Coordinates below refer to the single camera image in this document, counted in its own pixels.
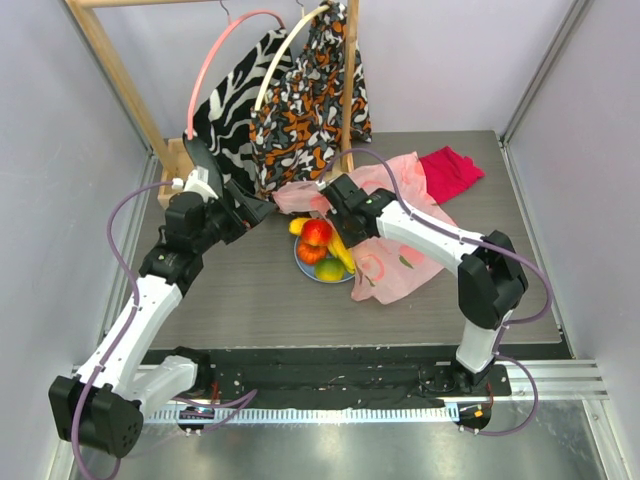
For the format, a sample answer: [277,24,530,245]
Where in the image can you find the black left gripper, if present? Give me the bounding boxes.
[193,180,274,253]

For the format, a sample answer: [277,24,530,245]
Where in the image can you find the red apple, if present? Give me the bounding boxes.
[300,218,333,247]

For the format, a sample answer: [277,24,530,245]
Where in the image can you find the pink peach plastic bag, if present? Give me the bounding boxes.
[273,152,455,305]

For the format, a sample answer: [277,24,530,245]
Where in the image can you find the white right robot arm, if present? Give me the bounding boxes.
[318,174,528,395]

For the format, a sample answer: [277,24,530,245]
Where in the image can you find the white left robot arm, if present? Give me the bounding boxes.
[48,181,275,459]

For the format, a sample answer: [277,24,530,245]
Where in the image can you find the yellow banana bunch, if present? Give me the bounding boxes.
[328,231,356,274]

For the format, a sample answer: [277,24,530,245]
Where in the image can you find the yellow mango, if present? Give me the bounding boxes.
[288,217,311,236]

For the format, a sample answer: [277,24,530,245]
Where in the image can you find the green orange citrus fruit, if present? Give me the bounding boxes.
[314,258,346,283]

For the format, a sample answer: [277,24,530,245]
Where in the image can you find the light blue plate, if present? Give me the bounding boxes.
[293,238,355,284]

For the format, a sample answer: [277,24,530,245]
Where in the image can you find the wooden clothes rack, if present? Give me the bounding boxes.
[65,1,359,209]

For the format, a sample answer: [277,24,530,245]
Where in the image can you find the zebra pattern cloth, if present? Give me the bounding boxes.
[183,28,288,198]

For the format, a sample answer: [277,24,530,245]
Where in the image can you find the orange camouflage cloth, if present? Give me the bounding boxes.
[249,1,347,197]

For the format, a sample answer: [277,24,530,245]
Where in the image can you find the red folded cloth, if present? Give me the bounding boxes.
[419,146,485,204]

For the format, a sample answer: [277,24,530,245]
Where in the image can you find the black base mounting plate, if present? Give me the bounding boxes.
[119,344,574,409]

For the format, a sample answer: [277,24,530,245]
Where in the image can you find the pink clothes hanger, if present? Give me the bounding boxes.
[185,8,287,141]

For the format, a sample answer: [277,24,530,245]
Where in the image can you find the cream clothes hanger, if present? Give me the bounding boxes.
[254,3,331,113]

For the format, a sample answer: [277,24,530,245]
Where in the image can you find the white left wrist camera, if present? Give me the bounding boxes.
[169,166,219,201]

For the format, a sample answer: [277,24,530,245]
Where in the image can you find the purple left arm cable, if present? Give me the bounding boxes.
[69,179,176,480]

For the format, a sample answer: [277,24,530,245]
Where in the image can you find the aluminium frame rail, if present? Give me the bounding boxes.
[69,359,611,426]

